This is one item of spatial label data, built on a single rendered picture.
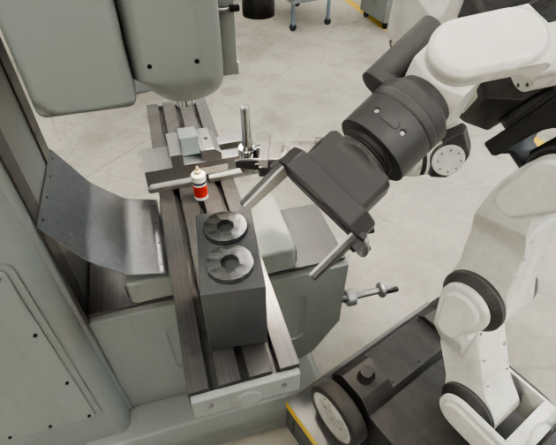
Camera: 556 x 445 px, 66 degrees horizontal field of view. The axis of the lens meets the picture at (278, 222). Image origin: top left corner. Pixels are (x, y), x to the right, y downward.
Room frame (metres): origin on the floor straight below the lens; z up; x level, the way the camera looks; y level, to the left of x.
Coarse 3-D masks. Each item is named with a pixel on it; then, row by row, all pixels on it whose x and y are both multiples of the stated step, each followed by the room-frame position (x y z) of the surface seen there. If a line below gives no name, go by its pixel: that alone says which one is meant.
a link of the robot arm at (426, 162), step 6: (438, 144) 0.88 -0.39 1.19; (432, 150) 0.87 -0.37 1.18; (426, 156) 0.89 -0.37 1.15; (420, 162) 0.87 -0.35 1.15; (426, 162) 0.88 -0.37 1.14; (420, 168) 0.87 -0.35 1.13; (426, 168) 0.87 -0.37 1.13; (408, 174) 0.87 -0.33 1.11; (414, 174) 0.87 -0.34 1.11; (420, 174) 0.88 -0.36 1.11; (426, 174) 0.87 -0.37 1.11; (432, 174) 0.85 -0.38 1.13; (438, 174) 0.85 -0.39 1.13
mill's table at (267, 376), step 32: (160, 128) 1.35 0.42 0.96; (160, 192) 0.99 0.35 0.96; (192, 192) 0.99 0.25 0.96; (224, 192) 0.99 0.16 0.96; (192, 224) 0.85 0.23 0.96; (192, 256) 0.73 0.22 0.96; (192, 288) 0.65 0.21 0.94; (192, 320) 0.54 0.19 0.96; (192, 352) 0.46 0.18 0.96; (224, 352) 0.46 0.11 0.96; (256, 352) 0.46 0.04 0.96; (288, 352) 0.46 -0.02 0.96; (192, 384) 0.40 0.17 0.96; (224, 384) 0.40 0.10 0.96; (256, 384) 0.40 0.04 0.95; (288, 384) 0.42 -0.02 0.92
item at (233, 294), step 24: (216, 216) 0.66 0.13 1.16; (240, 216) 0.66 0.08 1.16; (216, 240) 0.59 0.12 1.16; (240, 240) 0.61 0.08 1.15; (216, 264) 0.53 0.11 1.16; (240, 264) 0.53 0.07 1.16; (216, 288) 0.48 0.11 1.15; (240, 288) 0.48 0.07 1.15; (264, 288) 0.49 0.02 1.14; (216, 312) 0.47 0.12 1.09; (240, 312) 0.48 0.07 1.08; (264, 312) 0.49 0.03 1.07; (216, 336) 0.47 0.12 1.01; (240, 336) 0.48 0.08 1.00; (264, 336) 0.49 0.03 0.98
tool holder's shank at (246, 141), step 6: (240, 108) 0.91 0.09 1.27; (246, 108) 0.91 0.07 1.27; (240, 114) 0.92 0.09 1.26; (246, 114) 0.91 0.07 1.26; (246, 120) 0.91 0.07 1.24; (246, 126) 0.91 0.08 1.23; (246, 132) 0.91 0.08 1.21; (246, 138) 0.91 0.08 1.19; (246, 144) 0.91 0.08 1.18; (252, 144) 0.92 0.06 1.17
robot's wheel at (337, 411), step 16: (320, 384) 0.59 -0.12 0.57; (336, 384) 0.58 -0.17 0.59; (320, 400) 0.58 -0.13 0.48; (336, 400) 0.53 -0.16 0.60; (352, 400) 0.53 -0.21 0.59; (320, 416) 0.55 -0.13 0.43; (336, 416) 0.53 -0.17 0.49; (352, 416) 0.49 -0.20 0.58; (336, 432) 0.50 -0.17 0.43; (352, 432) 0.46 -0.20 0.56
